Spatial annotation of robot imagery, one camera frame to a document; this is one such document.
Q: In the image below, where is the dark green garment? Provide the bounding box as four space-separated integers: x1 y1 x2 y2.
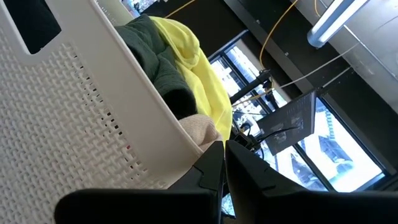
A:
114 14 199 121

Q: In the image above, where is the white woven plastic laundry basket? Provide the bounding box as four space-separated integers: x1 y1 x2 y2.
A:
0 0 205 224

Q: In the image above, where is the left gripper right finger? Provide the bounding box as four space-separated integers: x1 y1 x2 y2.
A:
225 139 398 224

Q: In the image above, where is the neon yellow garment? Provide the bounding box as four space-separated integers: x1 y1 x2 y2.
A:
149 15 234 144

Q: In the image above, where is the yellow cable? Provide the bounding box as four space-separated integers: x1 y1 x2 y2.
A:
259 0 300 71

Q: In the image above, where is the pale pink garment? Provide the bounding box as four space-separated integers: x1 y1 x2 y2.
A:
178 113 224 152

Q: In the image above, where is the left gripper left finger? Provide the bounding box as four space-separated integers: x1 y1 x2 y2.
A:
54 141 225 224

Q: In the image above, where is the black monitor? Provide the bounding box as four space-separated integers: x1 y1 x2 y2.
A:
256 89 318 156

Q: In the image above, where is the long ceiling light tube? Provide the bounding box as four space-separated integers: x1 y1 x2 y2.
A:
307 0 373 49

